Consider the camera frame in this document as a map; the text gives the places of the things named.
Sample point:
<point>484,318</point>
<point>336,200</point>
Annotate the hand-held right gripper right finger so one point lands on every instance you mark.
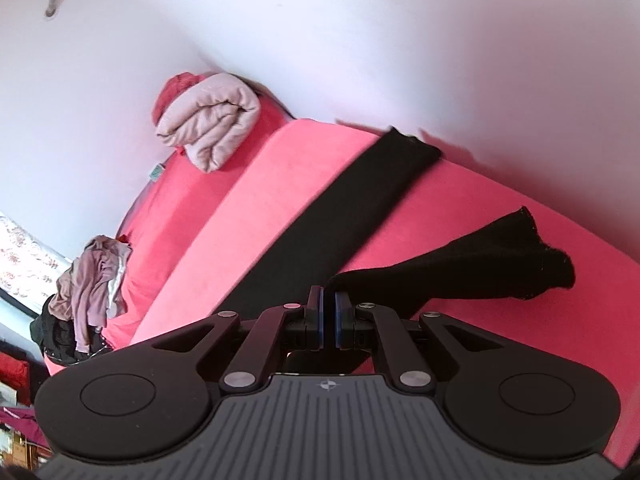
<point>342,321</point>

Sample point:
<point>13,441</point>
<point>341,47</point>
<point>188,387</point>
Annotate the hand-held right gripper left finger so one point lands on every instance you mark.
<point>314,321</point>

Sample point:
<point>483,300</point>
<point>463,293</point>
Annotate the black pants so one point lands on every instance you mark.
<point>325,220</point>

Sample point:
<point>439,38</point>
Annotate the small bed with pink cover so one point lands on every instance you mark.
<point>170,230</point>

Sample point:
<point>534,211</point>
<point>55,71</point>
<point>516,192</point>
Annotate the white garment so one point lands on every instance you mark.
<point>120,275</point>

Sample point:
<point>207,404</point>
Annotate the small digital clock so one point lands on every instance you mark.
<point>157,172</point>

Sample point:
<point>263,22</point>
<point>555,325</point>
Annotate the folded pale pink blanket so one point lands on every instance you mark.
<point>215,120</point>

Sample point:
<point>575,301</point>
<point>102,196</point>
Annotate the mauve garment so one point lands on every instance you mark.
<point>87,280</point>

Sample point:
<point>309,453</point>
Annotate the black studded garment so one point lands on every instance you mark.
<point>55,330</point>

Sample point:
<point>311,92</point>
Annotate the folded red blanket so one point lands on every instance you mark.
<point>172,92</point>

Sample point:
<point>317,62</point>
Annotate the floral patterned curtain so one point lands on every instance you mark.
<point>25,260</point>

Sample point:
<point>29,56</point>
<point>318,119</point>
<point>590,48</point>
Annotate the red bag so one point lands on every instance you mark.
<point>12,371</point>

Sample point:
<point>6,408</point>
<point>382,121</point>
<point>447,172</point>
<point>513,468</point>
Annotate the magenta cloth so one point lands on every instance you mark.
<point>20,422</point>

